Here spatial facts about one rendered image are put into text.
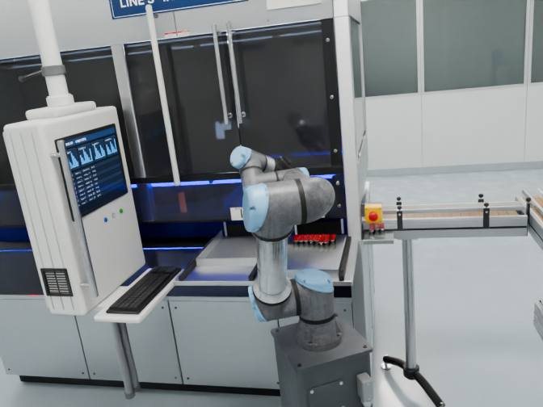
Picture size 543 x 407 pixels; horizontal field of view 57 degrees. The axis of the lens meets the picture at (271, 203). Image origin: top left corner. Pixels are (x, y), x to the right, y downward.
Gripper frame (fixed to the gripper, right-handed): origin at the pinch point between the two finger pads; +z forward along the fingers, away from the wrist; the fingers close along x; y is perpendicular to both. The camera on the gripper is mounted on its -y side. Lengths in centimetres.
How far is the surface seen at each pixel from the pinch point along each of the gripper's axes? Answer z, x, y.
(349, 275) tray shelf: 14.6, 13.1, -31.7
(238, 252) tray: 7.3, 48.1, 9.7
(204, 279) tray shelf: -15, 52, -5
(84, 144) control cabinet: -59, 43, 49
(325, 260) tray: 19.4, 20.6, -16.9
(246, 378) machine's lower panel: 46, 107, -16
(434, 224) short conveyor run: 64, -11, -16
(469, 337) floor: 159, 38, -38
